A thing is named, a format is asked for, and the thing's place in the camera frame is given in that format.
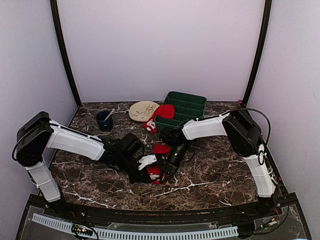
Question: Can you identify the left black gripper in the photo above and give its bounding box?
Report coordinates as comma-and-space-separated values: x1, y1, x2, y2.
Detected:
117, 153, 152, 185

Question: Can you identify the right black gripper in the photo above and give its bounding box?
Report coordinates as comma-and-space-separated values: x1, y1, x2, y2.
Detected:
159, 141, 191, 183

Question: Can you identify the green divided plastic organizer tray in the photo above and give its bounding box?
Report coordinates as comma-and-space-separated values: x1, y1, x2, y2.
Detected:
155, 91, 207, 133

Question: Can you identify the red sock plain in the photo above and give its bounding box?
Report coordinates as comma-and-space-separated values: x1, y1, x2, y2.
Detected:
147, 144, 171, 185

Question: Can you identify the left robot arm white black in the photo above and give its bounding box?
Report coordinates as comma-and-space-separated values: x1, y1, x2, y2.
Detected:
12, 111, 157, 218

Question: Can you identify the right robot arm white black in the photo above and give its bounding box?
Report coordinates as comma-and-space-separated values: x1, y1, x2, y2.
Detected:
159, 108, 276, 217

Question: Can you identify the red Santa sock in tray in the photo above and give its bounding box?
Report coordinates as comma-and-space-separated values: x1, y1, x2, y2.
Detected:
143, 104, 175, 133

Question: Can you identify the dark blue cup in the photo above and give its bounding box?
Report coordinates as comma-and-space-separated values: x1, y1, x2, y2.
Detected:
96, 110, 114, 132

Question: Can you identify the beige bird pattern plate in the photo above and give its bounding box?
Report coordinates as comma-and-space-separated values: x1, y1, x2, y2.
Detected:
128, 101, 160, 123

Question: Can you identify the wooden spoon in cup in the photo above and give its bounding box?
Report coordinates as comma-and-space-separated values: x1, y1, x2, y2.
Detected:
104, 108, 115, 121

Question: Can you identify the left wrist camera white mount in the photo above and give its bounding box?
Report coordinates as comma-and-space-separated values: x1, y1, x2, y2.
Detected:
138, 154, 157, 171

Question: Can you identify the white slotted cable duct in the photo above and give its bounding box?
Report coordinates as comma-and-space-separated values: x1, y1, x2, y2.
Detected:
31, 213, 239, 240

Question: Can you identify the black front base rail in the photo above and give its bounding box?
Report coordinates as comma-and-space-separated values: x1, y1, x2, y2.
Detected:
27, 192, 298, 226

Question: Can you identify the black right frame post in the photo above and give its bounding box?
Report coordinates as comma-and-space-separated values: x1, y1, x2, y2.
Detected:
241, 0, 273, 107

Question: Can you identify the black frame post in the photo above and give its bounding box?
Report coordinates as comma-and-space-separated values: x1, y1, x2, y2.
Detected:
49, 0, 82, 108
241, 0, 273, 107

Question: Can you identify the black left frame post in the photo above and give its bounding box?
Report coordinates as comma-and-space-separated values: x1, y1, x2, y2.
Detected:
49, 0, 82, 108

